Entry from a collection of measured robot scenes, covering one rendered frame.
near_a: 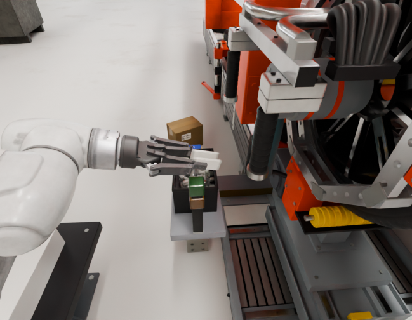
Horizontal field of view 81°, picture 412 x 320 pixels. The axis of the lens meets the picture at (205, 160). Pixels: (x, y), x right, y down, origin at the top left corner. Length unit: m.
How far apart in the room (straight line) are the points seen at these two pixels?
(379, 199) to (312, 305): 0.61
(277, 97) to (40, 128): 0.43
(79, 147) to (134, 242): 0.86
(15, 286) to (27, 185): 0.53
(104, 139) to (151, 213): 0.92
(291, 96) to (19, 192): 0.41
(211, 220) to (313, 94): 0.52
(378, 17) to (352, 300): 0.93
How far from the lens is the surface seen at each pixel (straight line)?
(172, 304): 1.16
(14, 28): 5.31
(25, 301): 0.92
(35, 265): 0.93
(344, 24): 0.41
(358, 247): 1.17
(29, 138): 0.54
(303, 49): 0.39
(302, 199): 0.80
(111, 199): 1.54
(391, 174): 0.52
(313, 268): 1.04
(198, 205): 0.65
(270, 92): 0.38
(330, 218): 0.78
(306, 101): 0.41
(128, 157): 0.54
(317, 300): 1.06
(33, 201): 0.42
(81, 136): 0.55
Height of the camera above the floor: 1.09
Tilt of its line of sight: 40 degrees down
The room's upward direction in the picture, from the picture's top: straight up
